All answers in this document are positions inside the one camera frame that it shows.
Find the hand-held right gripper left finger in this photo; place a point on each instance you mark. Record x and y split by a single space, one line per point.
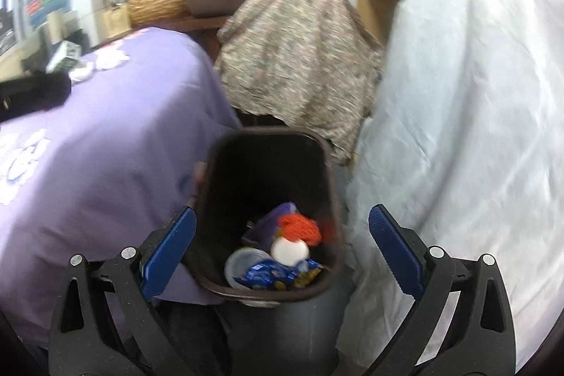
169 246

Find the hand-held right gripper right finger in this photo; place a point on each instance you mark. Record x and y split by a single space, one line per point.
394 246

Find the clear plastic cup with lid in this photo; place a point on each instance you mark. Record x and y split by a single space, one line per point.
244 263

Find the red foam fruit net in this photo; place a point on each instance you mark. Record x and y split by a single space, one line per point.
302 228

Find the purple plastic wrapper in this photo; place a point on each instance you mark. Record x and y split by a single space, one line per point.
268 222

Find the blue snack wrapper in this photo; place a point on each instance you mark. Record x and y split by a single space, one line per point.
268 277

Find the white round cap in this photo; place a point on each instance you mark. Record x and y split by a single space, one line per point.
288 250

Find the dark brown trash bin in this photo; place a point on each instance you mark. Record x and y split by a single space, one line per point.
264 177

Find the white and green milk carton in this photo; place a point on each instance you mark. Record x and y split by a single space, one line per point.
64 56

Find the crumpled white tissue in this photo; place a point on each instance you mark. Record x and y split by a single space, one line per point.
83 73

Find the purple floral tablecloth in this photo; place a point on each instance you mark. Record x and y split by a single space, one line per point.
123 147

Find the beige chopstick holder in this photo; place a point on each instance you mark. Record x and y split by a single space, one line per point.
115 21

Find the white cover cloth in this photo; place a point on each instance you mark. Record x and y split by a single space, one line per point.
462 116

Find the woven wicker basket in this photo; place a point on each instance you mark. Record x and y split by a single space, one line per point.
156 6

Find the wooden counter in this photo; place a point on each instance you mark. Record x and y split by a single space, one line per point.
194 23

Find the brown floral cover cloth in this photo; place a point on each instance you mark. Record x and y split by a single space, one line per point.
299 59

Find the wooden cabinet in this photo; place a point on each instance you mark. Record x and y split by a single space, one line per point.
379 6

